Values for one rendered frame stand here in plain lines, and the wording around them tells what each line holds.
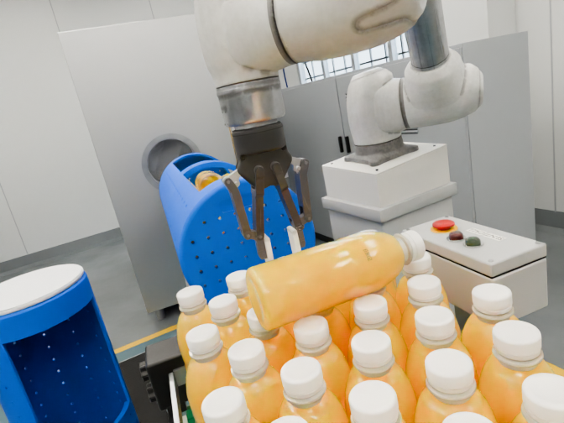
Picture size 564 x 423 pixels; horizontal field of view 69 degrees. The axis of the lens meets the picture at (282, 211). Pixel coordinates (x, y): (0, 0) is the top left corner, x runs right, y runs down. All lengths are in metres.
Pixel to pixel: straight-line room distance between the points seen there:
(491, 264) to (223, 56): 0.44
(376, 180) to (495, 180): 1.38
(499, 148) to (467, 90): 1.29
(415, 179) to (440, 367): 0.97
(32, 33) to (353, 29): 5.61
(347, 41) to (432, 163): 0.89
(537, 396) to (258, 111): 0.42
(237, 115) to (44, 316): 0.75
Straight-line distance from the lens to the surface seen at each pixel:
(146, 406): 2.17
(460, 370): 0.39
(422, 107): 1.27
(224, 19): 0.56
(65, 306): 1.15
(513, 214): 2.70
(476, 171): 2.40
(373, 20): 0.50
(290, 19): 0.52
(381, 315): 0.49
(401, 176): 1.28
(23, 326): 1.14
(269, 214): 0.82
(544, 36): 3.54
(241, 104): 0.56
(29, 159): 5.88
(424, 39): 1.17
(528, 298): 0.69
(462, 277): 0.67
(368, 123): 1.31
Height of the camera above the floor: 1.36
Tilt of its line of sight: 15 degrees down
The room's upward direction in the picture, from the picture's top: 12 degrees counter-clockwise
